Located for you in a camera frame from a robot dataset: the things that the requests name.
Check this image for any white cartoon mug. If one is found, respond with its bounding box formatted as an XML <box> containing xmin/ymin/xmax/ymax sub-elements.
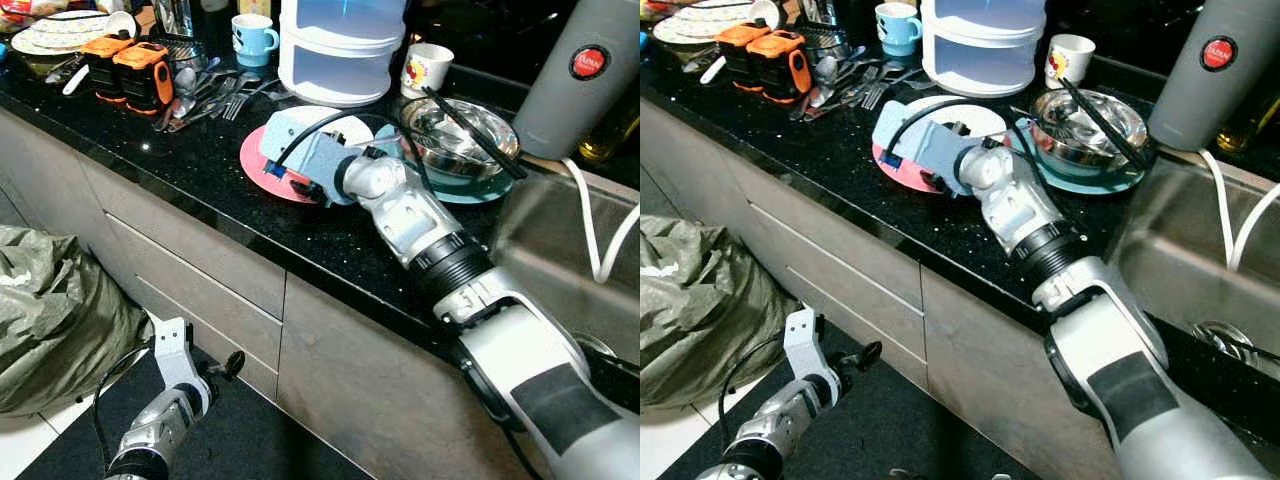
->
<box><xmin>402</xmin><ymin>42</ymin><xmax>456</xmax><ymax>99</ymax></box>
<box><xmin>1044</xmin><ymin>33</ymin><xmax>1097</xmax><ymax>89</ymax></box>

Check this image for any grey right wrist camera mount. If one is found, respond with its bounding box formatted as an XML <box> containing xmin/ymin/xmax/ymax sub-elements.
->
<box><xmin>260</xmin><ymin>107</ymin><xmax>349</xmax><ymax>197</ymax></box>
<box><xmin>872</xmin><ymin>100</ymin><xmax>979</xmax><ymax>183</ymax></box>

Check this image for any blue mug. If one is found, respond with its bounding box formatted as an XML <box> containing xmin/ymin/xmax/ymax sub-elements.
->
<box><xmin>231</xmin><ymin>13</ymin><xmax>281</xmax><ymax>68</ymax></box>
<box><xmin>875</xmin><ymin>2</ymin><xmax>924</xmax><ymax>58</ymax></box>

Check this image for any white bowl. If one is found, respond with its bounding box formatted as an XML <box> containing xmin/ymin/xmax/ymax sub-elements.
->
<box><xmin>900</xmin><ymin>95</ymin><xmax>1009</xmax><ymax>141</ymax></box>
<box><xmin>295</xmin><ymin>104</ymin><xmax>377</xmax><ymax>153</ymax></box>

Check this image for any orange black device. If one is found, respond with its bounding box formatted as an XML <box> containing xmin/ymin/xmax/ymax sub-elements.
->
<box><xmin>112</xmin><ymin>42</ymin><xmax>176</xmax><ymax>116</ymax></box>
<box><xmin>745</xmin><ymin>30</ymin><xmax>813</xmax><ymax>104</ymax></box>
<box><xmin>80</xmin><ymin>35</ymin><xmax>136</xmax><ymax>104</ymax></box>
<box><xmin>715</xmin><ymin>22</ymin><xmax>773</xmax><ymax>93</ymax></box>

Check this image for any white hose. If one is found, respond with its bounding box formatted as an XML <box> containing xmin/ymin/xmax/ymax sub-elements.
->
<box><xmin>560</xmin><ymin>155</ymin><xmax>641</xmax><ymax>286</ymax></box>
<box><xmin>1195</xmin><ymin>148</ymin><xmax>1280</xmax><ymax>273</ymax></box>

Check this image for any silver fork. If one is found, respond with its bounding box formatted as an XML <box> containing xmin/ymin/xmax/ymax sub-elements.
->
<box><xmin>222</xmin><ymin>75</ymin><xmax>276</xmax><ymax>123</ymax></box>
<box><xmin>860</xmin><ymin>65</ymin><xmax>913</xmax><ymax>111</ymax></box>

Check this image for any grey flask with red badge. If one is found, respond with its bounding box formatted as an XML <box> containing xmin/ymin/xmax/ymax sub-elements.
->
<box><xmin>1147</xmin><ymin>0</ymin><xmax>1280</xmax><ymax>153</ymax></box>
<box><xmin>512</xmin><ymin>0</ymin><xmax>641</xmax><ymax>161</ymax></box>

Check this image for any teal plate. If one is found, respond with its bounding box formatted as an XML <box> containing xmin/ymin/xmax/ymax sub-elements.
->
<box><xmin>1005</xmin><ymin>115</ymin><xmax>1149</xmax><ymax>196</ymax></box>
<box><xmin>375</xmin><ymin>125</ymin><xmax>521</xmax><ymax>206</ymax></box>

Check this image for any silver spoon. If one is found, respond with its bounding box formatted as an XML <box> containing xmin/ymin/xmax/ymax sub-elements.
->
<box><xmin>172</xmin><ymin>65</ymin><xmax>201</xmax><ymax>121</ymax></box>
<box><xmin>810</xmin><ymin>55</ymin><xmax>839</xmax><ymax>109</ymax></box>

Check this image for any pink plate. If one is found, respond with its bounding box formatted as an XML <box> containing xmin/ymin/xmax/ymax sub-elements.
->
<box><xmin>239</xmin><ymin>125</ymin><xmax>331</xmax><ymax>206</ymax></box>
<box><xmin>872</xmin><ymin>140</ymin><xmax>946</xmax><ymax>196</ymax></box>

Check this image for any patterned white plate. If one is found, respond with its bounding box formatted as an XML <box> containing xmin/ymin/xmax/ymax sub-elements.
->
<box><xmin>10</xmin><ymin>10</ymin><xmax>139</xmax><ymax>58</ymax></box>
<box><xmin>652</xmin><ymin>0</ymin><xmax>783</xmax><ymax>46</ymax></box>

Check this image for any olive plastic bag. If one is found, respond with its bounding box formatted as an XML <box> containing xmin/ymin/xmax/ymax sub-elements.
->
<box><xmin>640</xmin><ymin>215</ymin><xmax>801</xmax><ymax>411</ymax></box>
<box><xmin>0</xmin><ymin>225</ymin><xmax>151</xmax><ymax>416</ymax></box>

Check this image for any steel sink strainer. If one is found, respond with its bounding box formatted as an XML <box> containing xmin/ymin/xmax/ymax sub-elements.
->
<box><xmin>1190</xmin><ymin>320</ymin><xmax>1263</xmax><ymax>366</ymax></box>

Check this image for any grey drawer front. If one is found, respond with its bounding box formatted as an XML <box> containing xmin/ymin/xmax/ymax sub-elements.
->
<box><xmin>72</xmin><ymin>150</ymin><xmax>288</xmax><ymax>323</ymax></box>
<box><xmin>745</xmin><ymin>205</ymin><xmax>926</xmax><ymax>361</ymax></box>
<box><xmin>775</xmin><ymin>265</ymin><xmax>926</xmax><ymax>391</ymax></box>
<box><xmin>103</xmin><ymin>212</ymin><xmax>286</xmax><ymax>376</ymax></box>
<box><xmin>133</xmin><ymin>275</ymin><xmax>283</xmax><ymax>401</ymax></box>
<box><xmin>715</xmin><ymin>145</ymin><xmax>926</xmax><ymax>311</ymax></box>

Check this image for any steel sink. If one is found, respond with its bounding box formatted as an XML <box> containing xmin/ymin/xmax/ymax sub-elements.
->
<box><xmin>490</xmin><ymin>165</ymin><xmax>641</xmax><ymax>366</ymax></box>
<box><xmin>1105</xmin><ymin>155</ymin><xmax>1280</xmax><ymax>401</ymax></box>

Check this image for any white plastic drawer tower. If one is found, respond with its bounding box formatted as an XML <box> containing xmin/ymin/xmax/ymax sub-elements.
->
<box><xmin>920</xmin><ymin>0</ymin><xmax>1051</xmax><ymax>99</ymax></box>
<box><xmin>277</xmin><ymin>0</ymin><xmax>409</xmax><ymax>108</ymax></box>

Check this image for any glass pitcher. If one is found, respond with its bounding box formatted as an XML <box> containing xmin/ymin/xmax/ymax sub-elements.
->
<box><xmin>795</xmin><ymin>0</ymin><xmax>839</xmax><ymax>29</ymax></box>
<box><xmin>152</xmin><ymin>0</ymin><xmax>196</xmax><ymax>41</ymax></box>

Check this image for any yellow oil bottle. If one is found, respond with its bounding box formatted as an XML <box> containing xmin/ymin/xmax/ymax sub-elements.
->
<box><xmin>578</xmin><ymin>90</ymin><xmax>641</xmax><ymax>166</ymax></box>
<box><xmin>1215</xmin><ymin>85</ymin><xmax>1280</xmax><ymax>153</ymax></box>

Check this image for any steel bowl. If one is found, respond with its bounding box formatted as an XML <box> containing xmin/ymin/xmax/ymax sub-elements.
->
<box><xmin>1030</xmin><ymin>88</ymin><xmax>1149</xmax><ymax>169</ymax></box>
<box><xmin>400</xmin><ymin>97</ymin><xmax>521</xmax><ymax>181</ymax></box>

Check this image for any grey cabinet door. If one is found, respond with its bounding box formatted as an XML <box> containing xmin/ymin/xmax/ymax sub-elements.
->
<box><xmin>278</xmin><ymin>272</ymin><xmax>531</xmax><ymax>480</ymax></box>
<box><xmin>640</xmin><ymin>95</ymin><xmax>751</xmax><ymax>281</ymax></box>
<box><xmin>918</xmin><ymin>262</ymin><xmax>1121</xmax><ymax>480</ymax></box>
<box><xmin>0</xmin><ymin>105</ymin><xmax>111</xmax><ymax>291</ymax></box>

